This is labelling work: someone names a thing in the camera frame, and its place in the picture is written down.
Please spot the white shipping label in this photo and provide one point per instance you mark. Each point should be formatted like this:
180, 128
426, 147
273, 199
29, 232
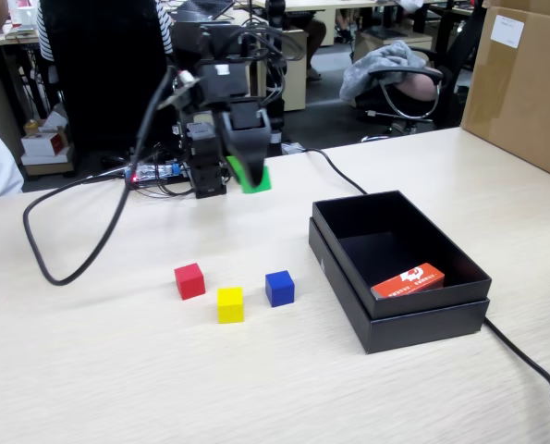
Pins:
508, 31

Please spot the black laptop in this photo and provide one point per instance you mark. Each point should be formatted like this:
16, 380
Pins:
200, 8

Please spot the black cardboard box lid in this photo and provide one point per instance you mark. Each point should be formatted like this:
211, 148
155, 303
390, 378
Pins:
418, 330

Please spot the flat brown cardboard box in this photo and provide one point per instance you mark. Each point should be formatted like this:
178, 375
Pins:
48, 168

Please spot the green wooden cube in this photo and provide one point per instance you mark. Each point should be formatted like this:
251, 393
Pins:
266, 182

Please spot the white box with red side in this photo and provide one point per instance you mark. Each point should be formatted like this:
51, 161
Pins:
39, 144

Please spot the yellow wooden cube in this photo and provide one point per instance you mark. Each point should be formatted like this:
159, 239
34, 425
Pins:
230, 305

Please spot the beige desk side cabinet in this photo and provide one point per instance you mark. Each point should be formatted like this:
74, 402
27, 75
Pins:
297, 69

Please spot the blue wooden cube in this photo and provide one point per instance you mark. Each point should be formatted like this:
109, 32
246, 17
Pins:
279, 289

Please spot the seated person's bare leg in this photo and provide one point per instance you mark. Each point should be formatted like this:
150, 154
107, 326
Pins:
316, 34

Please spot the low beige cabinet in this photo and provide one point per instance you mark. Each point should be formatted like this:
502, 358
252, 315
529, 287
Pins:
371, 44

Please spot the grey fleece blanket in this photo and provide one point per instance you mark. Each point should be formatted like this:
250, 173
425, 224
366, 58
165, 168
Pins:
385, 60

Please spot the orange card pack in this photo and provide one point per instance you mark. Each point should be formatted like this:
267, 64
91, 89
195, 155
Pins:
408, 281

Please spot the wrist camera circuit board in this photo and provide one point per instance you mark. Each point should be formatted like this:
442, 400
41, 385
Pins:
179, 90

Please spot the black mesh office chair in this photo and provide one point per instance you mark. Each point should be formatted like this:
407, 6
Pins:
459, 55

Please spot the black high-back office chair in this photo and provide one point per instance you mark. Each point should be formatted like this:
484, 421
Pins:
108, 69

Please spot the chrome-armrest office chair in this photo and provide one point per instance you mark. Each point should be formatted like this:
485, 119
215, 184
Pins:
408, 72

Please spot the large brown cardboard box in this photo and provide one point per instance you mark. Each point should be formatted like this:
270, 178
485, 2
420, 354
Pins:
519, 92

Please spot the thick black stand pole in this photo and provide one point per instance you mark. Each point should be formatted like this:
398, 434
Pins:
277, 139

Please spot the controller board with red LED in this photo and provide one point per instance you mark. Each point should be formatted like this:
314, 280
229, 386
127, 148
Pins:
145, 173

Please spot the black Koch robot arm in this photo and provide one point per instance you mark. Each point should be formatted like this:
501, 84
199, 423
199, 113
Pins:
205, 152

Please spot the person in striped shirt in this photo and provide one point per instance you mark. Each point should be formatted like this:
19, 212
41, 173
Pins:
43, 37

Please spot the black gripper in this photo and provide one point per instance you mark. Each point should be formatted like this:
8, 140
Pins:
221, 85

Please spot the red wooden cube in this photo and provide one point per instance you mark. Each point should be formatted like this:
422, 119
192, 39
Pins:
190, 281

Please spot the black cardboard box tray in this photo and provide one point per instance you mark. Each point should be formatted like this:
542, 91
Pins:
441, 250

